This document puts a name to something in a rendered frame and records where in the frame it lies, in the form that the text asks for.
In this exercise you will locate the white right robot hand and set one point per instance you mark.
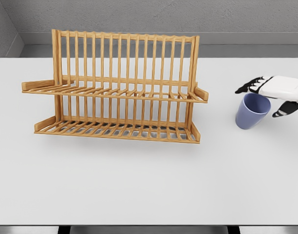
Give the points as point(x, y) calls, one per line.
point(281, 88)

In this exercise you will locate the blue cup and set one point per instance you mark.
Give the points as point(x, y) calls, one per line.
point(251, 114)

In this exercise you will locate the wooden two-tier dish rack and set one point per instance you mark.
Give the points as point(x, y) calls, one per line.
point(119, 87)

